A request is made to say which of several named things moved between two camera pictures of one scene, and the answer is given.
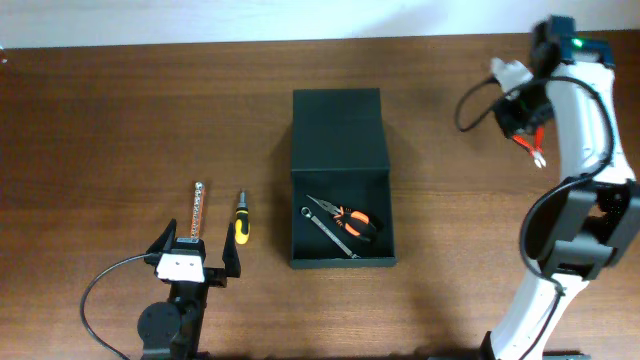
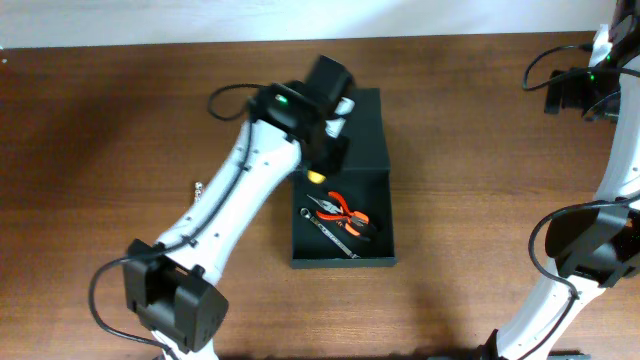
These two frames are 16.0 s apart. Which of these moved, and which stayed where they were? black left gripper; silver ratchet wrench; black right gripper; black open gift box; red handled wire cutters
Moved: red handled wire cutters; black right gripper; black left gripper
Stayed: silver ratchet wrench; black open gift box
